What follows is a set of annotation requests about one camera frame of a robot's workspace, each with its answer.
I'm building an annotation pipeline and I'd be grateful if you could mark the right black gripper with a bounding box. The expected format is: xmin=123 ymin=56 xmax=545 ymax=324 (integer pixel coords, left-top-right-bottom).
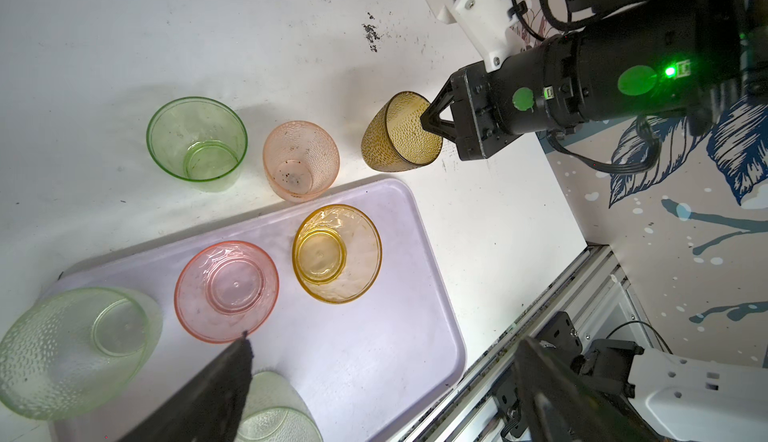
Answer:
xmin=420 ymin=36 xmax=579 ymax=161

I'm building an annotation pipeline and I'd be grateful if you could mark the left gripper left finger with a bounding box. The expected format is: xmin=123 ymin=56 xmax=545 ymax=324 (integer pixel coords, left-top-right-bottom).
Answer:
xmin=122 ymin=335 xmax=253 ymax=441

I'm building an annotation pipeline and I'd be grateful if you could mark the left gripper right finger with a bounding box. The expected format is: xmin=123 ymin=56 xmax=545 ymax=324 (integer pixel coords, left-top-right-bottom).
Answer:
xmin=513 ymin=337 xmax=657 ymax=441

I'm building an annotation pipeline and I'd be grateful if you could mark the dark amber textured glass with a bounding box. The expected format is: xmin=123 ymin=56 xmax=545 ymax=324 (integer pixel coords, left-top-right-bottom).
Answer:
xmin=361 ymin=92 xmax=443 ymax=172

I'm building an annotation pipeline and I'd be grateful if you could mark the tall pale green glass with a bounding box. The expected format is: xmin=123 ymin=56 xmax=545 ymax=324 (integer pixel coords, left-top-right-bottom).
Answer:
xmin=235 ymin=371 xmax=323 ymax=442

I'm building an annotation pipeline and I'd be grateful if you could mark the pink faceted glass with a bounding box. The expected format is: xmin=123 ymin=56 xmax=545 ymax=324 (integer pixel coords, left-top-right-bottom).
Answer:
xmin=174 ymin=240 xmax=280 ymax=344

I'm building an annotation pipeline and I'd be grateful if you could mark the pale green short glass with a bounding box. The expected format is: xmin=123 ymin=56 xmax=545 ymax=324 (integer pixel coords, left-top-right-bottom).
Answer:
xmin=1 ymin=287 xmax=163 ymax=421

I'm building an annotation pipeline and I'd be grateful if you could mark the yellow faceted glass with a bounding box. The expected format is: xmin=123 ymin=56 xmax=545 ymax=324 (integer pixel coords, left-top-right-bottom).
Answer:
xmin=292 ymin=204 xmax=383 ymax=304

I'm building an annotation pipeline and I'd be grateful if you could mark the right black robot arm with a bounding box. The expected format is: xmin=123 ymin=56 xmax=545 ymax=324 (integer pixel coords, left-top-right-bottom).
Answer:
xmin=420 ymin=0 xmax=767 ymax=441

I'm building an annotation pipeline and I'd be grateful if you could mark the pale pink textured glass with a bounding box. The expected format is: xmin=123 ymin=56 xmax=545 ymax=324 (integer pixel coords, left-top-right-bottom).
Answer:
xmin=262 ymin=120 xmax=340 ymax=203

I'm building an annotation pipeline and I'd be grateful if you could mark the small bright green glass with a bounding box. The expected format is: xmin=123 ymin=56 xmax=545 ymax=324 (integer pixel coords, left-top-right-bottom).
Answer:
xmin=145 ymin=96 xmax=249 ymax=192

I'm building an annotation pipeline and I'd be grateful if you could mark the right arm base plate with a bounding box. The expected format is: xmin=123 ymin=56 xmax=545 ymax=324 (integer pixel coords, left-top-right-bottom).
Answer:
xmin=491 ymin=311 xmax=583 ymax=441

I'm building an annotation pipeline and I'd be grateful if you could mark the aluminium front rail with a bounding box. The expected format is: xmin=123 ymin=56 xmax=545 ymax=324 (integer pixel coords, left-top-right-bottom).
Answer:
xmin=389 ymin=243 xmax=649 ymax=442

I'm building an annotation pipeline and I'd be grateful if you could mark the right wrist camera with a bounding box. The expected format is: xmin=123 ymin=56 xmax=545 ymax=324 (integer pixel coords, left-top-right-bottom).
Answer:
xmin=426 ymin=0 xmax=545 ymax=78

